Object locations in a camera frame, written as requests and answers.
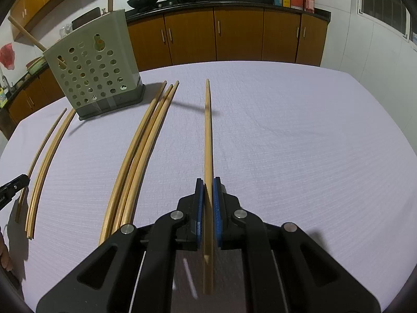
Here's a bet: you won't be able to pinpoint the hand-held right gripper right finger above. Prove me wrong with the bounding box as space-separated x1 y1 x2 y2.
212 177 382 313

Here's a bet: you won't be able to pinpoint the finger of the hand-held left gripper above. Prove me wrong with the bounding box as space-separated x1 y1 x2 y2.
0 174 30 198

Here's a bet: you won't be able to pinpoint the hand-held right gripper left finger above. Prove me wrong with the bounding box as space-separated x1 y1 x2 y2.
36 178 206 313

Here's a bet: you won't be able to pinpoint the grey perforated utensil holder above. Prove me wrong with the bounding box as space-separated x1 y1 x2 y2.
42 9 146 121

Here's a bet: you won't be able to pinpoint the person's left hand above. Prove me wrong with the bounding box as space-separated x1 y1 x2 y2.
0 233 14 272

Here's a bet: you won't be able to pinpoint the brown wooden sink cabinets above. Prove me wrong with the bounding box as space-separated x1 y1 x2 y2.
7 67 67 124

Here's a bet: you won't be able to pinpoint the white tablecloth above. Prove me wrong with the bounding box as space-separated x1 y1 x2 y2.
0 60 417 313

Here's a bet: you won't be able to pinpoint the green pot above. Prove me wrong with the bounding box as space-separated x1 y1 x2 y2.
26 57 48 75

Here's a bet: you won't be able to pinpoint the red plastic bag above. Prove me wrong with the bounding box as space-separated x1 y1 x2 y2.
0 43 16 70

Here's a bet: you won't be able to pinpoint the brown wooden base cabinets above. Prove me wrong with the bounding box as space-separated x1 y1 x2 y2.
127 6 328 67

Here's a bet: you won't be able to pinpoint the black kitchen countertop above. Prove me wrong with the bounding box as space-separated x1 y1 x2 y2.
125 0 332 24

